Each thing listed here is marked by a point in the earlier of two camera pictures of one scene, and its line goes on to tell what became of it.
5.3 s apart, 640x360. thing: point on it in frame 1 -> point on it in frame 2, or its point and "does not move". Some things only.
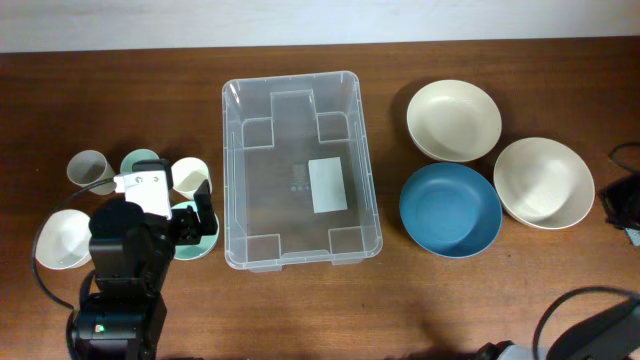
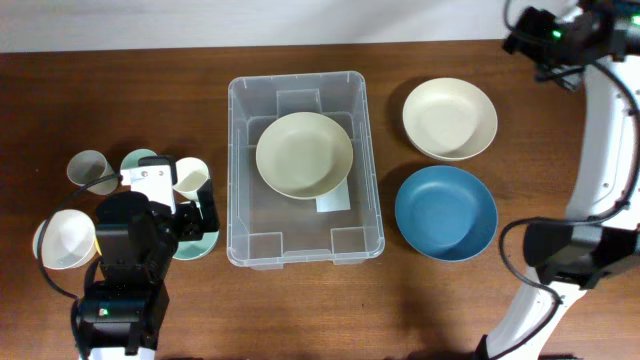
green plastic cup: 138,154 does not move
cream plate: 544,183 -> 304,155
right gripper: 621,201 -> 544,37
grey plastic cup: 88,167 does not move
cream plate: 454,121 does not move
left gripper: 191,231 does not move
